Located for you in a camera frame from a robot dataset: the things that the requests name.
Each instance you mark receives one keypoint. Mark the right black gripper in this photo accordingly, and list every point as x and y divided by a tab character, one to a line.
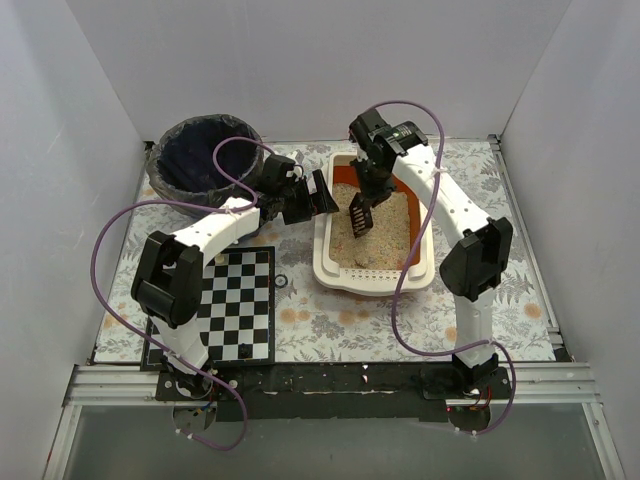
373	190

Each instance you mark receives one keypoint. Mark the white orange litter box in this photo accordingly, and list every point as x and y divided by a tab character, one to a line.
370	265

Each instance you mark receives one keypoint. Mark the black litter scoop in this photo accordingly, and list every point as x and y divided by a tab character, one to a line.
360	211

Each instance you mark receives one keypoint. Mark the blue trash bin with bag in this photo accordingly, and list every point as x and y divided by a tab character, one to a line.
204	160

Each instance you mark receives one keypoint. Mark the black white chessboard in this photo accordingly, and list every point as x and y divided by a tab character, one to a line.
236	317

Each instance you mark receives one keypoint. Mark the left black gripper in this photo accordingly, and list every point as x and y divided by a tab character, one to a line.
310	198

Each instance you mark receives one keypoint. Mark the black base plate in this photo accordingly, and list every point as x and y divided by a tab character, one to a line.
361	391

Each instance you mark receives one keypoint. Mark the floral table mat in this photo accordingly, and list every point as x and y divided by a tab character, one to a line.
314	323

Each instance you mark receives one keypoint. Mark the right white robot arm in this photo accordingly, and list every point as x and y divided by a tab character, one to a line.
479	245

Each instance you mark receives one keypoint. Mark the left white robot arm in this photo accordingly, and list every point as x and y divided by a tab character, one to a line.
168	283

